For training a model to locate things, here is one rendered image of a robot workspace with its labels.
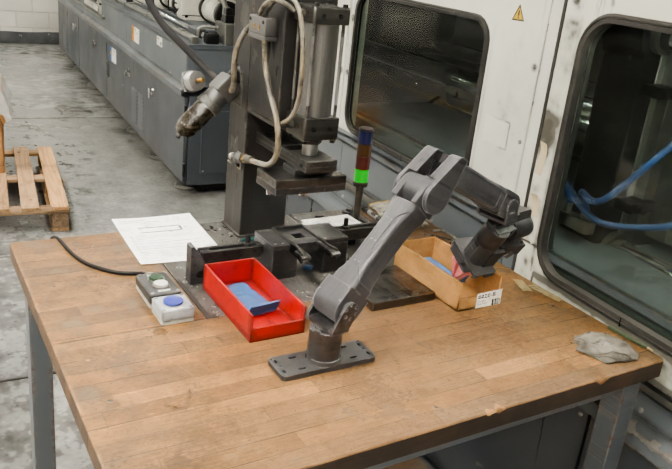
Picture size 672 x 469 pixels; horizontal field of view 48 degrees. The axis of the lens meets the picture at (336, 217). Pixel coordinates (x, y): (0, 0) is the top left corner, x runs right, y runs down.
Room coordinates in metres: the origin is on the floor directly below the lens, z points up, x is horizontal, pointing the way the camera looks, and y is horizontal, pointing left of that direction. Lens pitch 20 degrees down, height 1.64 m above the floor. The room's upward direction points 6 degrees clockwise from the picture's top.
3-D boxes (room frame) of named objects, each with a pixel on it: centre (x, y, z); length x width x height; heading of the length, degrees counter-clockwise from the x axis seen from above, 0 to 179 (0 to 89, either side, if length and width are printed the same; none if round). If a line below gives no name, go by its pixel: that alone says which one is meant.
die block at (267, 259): (1.65, 0.08, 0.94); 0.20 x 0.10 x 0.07; 122
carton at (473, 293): (1.63, -0.28, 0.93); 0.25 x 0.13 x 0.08; 32
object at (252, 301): (1.43, 0.17, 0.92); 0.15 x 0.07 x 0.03; 39
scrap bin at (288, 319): (1.40, 0.16, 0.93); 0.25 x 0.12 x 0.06; 32
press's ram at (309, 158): (1.70, 0.13, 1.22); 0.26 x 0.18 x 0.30; 32
